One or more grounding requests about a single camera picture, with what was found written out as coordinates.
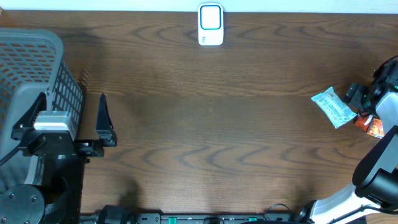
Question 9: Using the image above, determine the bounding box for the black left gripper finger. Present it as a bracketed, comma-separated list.
[96, 93, 117, 140]
[12, 92, 47, 133]

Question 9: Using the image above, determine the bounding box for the red Top chocolate bar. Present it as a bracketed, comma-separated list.
[354, 115, 373, 132]

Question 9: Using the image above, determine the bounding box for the mint green wipes pack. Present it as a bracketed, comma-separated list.
[311, 86, 356, 129]

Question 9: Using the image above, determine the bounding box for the orange snack packet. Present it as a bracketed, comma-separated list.
[366, 118, 385, 139]

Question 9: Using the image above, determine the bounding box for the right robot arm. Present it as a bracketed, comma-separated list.
[294, 56, 397, 223]

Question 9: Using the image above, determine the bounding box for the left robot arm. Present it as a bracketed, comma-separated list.
[1, 93, 118, 223]

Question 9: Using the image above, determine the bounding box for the white barcode scanner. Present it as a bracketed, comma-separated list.
[197, 2, 224, 46]

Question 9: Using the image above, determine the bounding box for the grey plastic basket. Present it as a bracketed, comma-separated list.
[0, 27, 85, 190]

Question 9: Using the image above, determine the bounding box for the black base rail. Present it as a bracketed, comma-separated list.
[78, 205, 304, 224]

